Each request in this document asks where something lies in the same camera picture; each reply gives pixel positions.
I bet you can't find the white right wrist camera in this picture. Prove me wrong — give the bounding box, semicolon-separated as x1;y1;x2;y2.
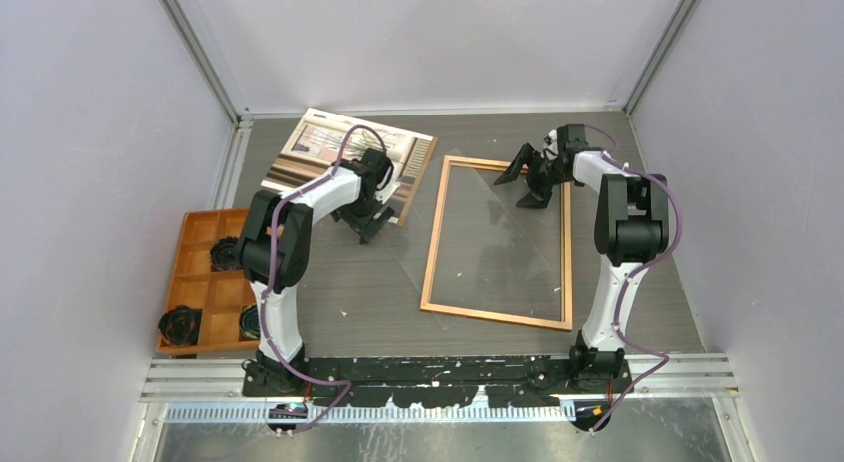
543;129;558;155

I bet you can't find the black tape roll lower left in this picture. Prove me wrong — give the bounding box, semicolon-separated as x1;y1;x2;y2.
157;305;202;347

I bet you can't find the plant photo print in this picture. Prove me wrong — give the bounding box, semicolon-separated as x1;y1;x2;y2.
261;108;435;224

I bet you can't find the orange compartment tray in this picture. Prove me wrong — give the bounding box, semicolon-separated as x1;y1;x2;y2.
156;208;258;357

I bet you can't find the clear acrylic sheet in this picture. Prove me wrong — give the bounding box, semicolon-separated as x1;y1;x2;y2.
386;150;561;330

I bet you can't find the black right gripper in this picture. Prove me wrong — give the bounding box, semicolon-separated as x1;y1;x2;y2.
496;143;570;210

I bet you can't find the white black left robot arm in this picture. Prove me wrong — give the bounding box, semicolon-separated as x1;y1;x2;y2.
235;148;397;396

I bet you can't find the brown backing board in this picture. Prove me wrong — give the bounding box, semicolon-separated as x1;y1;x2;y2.
392;137;438;227

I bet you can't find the orange wooden picture frame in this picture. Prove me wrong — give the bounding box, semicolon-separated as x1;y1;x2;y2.
419;155;574;331

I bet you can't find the black tape roll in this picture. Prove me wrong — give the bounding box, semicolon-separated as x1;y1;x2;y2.
157;305;202;347
209;236;242;272

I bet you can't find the dark striped tape roll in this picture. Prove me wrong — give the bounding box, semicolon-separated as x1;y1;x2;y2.
238;304;261;341

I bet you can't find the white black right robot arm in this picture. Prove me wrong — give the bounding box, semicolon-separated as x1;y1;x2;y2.
495;124;672;393

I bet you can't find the black tape roll upper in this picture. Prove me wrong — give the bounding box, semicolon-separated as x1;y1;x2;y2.
209;236;242;272

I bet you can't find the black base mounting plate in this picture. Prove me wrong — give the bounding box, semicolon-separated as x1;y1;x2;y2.
240;355;632;409

